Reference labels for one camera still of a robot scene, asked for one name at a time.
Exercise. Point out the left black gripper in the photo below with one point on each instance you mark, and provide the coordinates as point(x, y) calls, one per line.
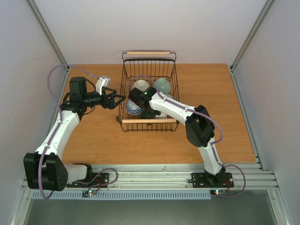
point(106, 104)

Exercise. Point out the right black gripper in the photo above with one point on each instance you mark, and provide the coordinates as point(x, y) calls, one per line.
point(148, 113)

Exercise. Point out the yellow patterned bowl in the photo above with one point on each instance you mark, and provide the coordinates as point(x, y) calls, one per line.
point(141, 85)

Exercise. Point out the white blue patterned bowl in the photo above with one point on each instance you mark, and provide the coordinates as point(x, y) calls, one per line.
point(132, 108)

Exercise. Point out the celadon green bowl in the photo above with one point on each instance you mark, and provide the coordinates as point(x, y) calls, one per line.
point(163, 85)

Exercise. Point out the plain white ribbed bowl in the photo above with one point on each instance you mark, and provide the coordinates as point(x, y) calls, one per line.
point(161, 115)

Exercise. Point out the black wire dish rack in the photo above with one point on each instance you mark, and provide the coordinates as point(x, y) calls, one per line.
point(154, 67)

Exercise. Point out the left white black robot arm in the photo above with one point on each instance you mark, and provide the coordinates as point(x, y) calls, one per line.
point(44, 168)

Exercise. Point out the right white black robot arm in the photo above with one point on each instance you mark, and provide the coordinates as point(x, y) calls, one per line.
point(198, 124)

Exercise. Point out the left small circuit board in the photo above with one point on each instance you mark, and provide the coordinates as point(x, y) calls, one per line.
point(89, 193)

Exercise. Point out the small circuit board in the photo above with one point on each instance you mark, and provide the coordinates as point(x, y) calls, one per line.
point(89, 193)
point(218, 192)

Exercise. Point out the right small circuit board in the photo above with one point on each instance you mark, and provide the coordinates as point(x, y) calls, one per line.
point(218, 192)

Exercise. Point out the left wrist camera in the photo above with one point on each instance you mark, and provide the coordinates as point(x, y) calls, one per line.
point(102, 82)

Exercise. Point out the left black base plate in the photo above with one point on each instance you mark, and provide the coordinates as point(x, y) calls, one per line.
point(103, 178)

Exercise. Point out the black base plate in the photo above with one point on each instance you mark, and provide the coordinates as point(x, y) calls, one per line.
point(200, 180)
point(103, 178)

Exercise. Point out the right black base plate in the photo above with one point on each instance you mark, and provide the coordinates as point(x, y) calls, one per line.
point(200, 180)

